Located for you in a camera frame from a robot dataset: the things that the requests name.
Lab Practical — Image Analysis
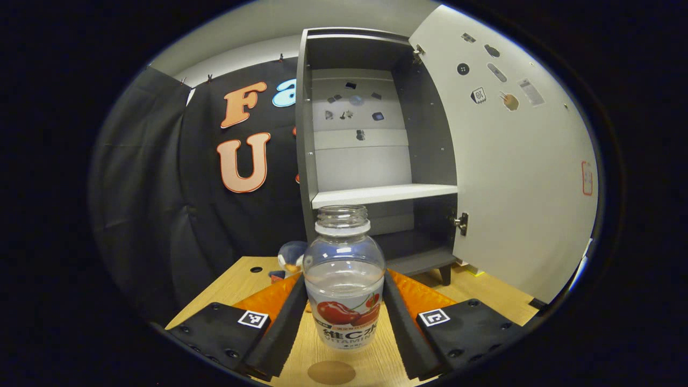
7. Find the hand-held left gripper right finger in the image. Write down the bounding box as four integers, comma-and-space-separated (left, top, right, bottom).
382, 268, 526, 382

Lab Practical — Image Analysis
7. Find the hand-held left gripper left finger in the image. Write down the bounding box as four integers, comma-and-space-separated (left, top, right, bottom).
166, 271, 309, 381

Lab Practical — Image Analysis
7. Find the round brown coaster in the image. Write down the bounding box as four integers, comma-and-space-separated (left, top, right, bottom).
307, 360, 357, 386

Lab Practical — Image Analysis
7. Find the clear plastic bottle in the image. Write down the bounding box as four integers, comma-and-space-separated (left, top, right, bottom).
302, 205, 387, 352

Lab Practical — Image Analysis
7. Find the white cabinet door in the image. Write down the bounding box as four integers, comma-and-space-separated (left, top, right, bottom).
408, 4, 600, 305

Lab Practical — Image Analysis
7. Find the penguin plush toy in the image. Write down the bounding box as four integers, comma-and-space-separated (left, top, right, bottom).
269, 240, 310, 283

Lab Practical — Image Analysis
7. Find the black backdrop cloth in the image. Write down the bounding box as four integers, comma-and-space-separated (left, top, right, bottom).
89, 56, 310, 326

